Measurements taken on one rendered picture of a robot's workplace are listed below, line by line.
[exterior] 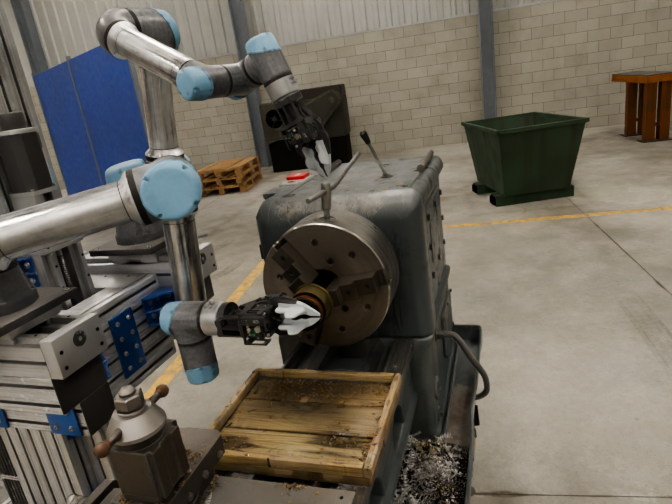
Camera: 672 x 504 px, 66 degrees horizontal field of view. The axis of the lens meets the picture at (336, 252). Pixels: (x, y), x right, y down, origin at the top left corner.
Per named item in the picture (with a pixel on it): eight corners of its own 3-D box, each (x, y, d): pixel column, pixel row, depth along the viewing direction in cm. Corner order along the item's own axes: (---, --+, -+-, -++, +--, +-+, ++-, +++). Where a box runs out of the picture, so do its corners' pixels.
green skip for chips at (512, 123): (465, 188, 674) (461, 122, 648) (536, 178, 674) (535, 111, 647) (500, 212, 547) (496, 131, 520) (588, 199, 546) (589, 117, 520)
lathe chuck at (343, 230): (281, 323, 140) (271, 210, 129) (397, 335, 131) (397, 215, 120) (267, 339, 131) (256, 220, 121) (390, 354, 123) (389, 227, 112)
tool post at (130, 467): (154, 462, 79) (137, 407, 76) (196, 467, 77) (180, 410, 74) (122, 499, 73) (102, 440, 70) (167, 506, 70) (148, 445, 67)
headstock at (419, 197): (329, 263, 204) (314, 164, 192) (452, 259, 189) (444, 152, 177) (268, 335, 150) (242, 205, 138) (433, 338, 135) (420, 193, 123)
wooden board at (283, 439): (258, 381, 127) (255, 366, 126) (403, 388, 116) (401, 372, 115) (193, 467, 100) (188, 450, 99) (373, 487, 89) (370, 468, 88)
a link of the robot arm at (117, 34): (72, 1, 133) (198, 65, 112) (112, 2, 141) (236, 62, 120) (75, 47, 139) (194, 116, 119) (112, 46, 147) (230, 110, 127)
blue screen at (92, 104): (50, 219, 882) (4, 75, 810) (98, 208, 931) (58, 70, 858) (144, 256, 579) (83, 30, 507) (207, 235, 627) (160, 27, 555)
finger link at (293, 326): (314, 341, 103) (272, 339, 106) (324, 327, 108) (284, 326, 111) (312, 327, 102) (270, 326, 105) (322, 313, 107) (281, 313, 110)
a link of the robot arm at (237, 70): (203, 75, 128) (228, 55, 121) (236, 72, 137) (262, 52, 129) (215, 105, 129) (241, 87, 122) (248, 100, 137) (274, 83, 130)
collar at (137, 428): (132, 408, 76) (127, 390, 75) (178, 411, 74) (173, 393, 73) (94, 443, 69) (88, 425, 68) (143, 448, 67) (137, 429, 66)
